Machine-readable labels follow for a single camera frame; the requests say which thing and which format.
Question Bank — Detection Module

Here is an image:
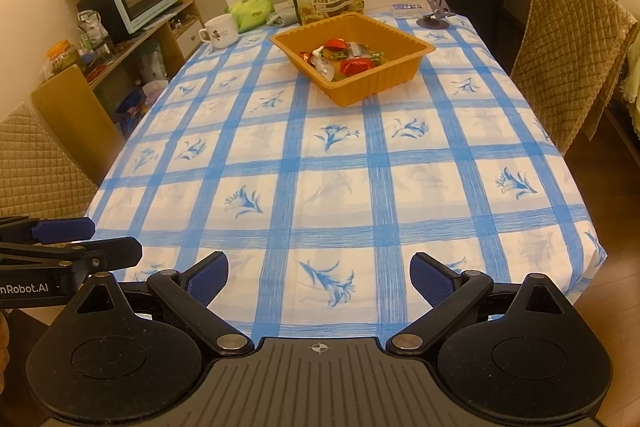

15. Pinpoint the large red snack packet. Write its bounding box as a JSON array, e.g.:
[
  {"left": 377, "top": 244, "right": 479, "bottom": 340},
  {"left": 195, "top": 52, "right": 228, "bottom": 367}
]
[{"left": 340, "top": 58, "right": 376, "bottom": 76}]

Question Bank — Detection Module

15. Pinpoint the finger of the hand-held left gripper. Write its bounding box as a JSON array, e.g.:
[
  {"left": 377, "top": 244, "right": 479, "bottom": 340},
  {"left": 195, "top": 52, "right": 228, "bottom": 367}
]
[
  {"left": 0, "top": 216, "right": 96, "bottom": 244},
  {"left": 0, "top": 236, "right": 144, "bottom": 281}
]

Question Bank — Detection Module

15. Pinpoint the green covered sofa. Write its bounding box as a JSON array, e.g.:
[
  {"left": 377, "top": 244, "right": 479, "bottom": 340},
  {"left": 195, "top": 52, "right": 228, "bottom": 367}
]
[{"left": 617, "top": 27, "right": 640, "bottom": 133}]

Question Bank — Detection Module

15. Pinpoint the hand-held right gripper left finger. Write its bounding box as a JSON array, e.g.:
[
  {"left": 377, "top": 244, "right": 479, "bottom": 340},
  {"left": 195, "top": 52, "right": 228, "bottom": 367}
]
[{"left": 62, "top": 251, "right": 256, "bottom": 356}]

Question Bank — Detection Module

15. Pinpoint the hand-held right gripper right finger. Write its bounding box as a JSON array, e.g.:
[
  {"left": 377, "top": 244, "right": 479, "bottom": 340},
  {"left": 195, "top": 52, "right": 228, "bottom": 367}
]
[{"left": 385, "top": 252, "right": 576, "bottom": 356}]

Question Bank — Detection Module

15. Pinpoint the quilted brown chair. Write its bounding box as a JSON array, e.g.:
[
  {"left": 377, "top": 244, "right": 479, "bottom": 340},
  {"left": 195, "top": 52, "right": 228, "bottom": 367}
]
[
  {"left": 510, "top": 0, "right": 640, "bottom": 157},
  {"left": 0, "top": 101, "right": 101, "bottom": 221}
]

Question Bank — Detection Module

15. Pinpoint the white mug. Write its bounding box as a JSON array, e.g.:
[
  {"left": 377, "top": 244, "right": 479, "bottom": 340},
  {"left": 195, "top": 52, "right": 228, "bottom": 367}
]
[{"left": 198, "top": 13, "right": 239, "bottom": 50}]

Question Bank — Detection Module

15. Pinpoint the black microwave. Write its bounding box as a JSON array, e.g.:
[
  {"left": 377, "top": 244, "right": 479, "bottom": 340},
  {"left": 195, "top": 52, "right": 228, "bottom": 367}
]
[{"left": 76, "top": 0, "right": 131, "bottom": 46}]

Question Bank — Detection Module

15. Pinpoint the blue checked tablecloth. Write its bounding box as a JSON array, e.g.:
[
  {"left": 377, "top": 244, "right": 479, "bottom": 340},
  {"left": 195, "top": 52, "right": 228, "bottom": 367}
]
[{"left": 85, "top": 14, "right": 609, "bottom": 344}]

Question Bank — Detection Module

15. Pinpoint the orange lid plastic jar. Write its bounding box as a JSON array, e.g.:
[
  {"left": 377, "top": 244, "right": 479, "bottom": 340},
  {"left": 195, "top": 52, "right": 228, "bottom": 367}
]
[{"left": 46, "top": 39, "right": 84, "bottom": 78}]

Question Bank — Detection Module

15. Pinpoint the green tissue pack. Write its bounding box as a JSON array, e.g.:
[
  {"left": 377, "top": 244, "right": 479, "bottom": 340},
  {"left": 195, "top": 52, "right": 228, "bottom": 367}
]
[{"left": 223, "top": 0, "right": 275, "bottom": 34}]

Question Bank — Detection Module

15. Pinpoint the grey phone stand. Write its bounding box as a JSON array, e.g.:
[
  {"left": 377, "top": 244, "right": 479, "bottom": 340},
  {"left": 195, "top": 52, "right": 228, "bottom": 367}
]
[{"left": 416, "top": 0, "right": 456, "bottom": 30}]

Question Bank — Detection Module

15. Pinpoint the orange plastic tray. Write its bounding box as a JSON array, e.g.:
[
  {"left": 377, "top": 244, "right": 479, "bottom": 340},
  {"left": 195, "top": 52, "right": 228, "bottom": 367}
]
[{"left": 269, "top": 12, "right": 436, "bottom": 108}]

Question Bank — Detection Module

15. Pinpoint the grey cloth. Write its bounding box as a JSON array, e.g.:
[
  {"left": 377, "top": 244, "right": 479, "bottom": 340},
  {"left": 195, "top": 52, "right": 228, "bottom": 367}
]
[{"left": 266, "top": 6, "right": 300, "bottom": 27}]

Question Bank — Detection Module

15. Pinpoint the small blue tissue packet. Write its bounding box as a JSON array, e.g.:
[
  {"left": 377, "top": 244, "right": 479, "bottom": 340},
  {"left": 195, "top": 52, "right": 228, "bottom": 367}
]
[{"left": 391, "top": 3, "right": 426, "bottom": 19}]

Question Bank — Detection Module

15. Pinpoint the wooden shelf unit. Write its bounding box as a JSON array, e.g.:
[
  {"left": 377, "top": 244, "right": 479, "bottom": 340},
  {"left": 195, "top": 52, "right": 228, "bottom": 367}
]
[{"left": 31, "top": 0, "right": 204, "bottom": 153}]

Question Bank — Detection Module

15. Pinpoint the silver foil packet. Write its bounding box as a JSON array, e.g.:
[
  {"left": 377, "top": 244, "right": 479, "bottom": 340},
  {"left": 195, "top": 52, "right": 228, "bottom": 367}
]
[{"left": 311, "top": 49, "right": 336, "bottom": 82}]

